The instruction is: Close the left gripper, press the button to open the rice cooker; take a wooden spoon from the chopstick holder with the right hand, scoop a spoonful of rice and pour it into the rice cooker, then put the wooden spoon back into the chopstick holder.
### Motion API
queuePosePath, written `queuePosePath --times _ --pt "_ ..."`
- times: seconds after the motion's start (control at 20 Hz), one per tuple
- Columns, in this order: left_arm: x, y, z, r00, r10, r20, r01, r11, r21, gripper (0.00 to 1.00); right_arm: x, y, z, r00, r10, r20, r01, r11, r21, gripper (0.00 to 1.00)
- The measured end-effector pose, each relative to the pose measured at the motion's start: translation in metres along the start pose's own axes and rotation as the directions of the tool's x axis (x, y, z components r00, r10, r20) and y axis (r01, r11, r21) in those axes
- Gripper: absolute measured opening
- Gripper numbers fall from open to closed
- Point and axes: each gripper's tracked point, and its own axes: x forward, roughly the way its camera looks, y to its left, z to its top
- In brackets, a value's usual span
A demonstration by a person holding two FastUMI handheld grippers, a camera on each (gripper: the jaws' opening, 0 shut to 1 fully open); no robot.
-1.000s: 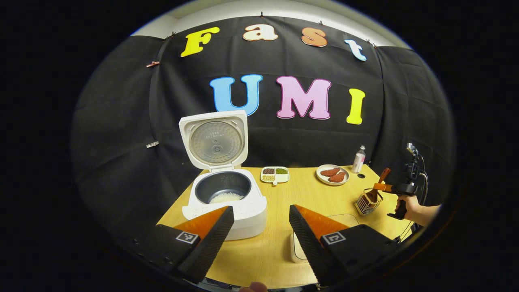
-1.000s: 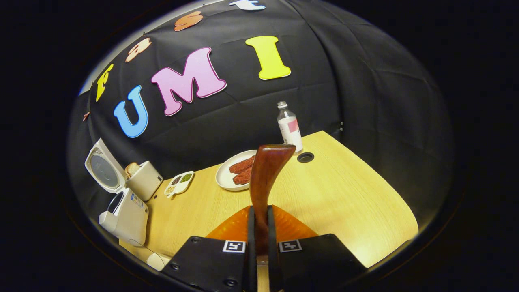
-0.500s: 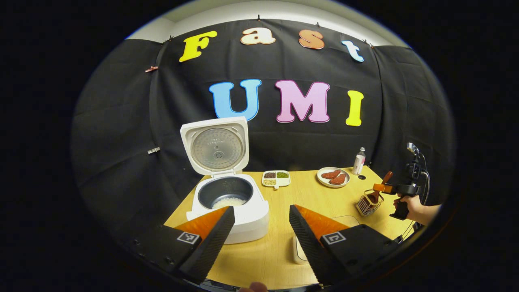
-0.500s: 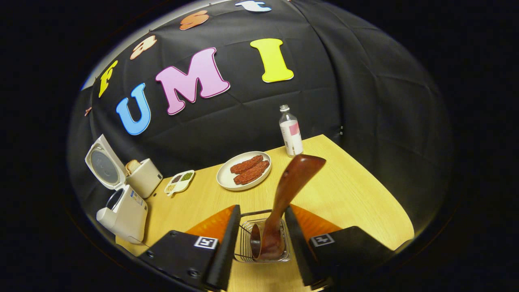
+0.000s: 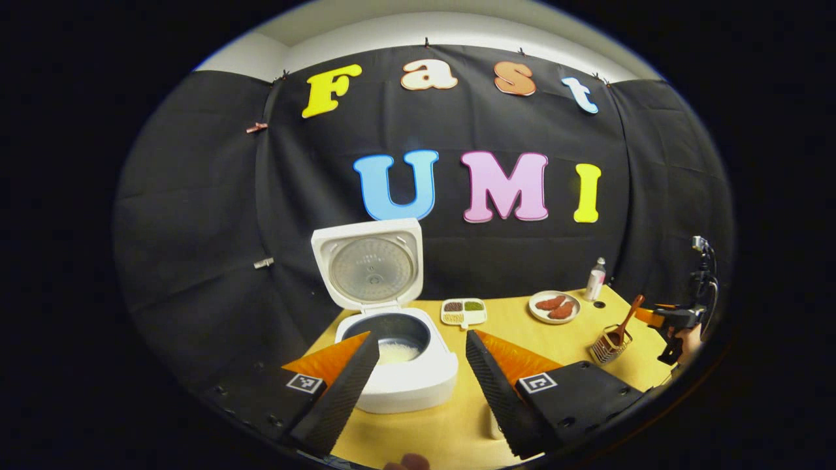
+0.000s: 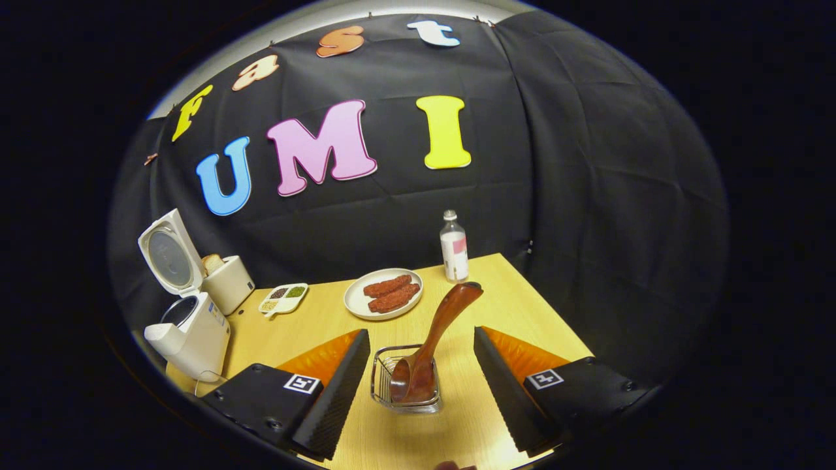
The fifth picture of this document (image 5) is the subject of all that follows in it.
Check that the brown wooden spoon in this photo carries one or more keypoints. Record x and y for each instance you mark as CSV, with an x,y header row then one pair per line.
x,y
627,320

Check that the white divided grain dish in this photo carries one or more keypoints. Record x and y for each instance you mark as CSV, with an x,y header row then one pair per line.
x,y
464,313

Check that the pink cloth clip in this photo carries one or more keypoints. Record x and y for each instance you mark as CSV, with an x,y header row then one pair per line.
x,y
257,127

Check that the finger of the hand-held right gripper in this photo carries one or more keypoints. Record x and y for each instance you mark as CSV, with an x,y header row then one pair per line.
x,y
659,316

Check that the white rice cooker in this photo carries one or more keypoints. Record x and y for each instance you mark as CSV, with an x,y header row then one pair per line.
x,y
418,385

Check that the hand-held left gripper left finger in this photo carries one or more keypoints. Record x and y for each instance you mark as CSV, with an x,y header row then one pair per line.
x,y
339,398

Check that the small pink label bottle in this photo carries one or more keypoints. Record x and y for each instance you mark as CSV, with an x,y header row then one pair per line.
x,y
595,281

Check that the white round plate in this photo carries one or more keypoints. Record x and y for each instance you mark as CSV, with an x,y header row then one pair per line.
x,y
539,316

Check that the white rice heap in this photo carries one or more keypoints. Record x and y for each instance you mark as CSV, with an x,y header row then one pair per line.
x,y
398,352

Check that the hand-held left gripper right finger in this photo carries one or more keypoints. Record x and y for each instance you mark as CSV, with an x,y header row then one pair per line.
x,y
499,398

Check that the white cloth clip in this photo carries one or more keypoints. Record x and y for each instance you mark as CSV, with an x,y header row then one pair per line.
x,y
264,262

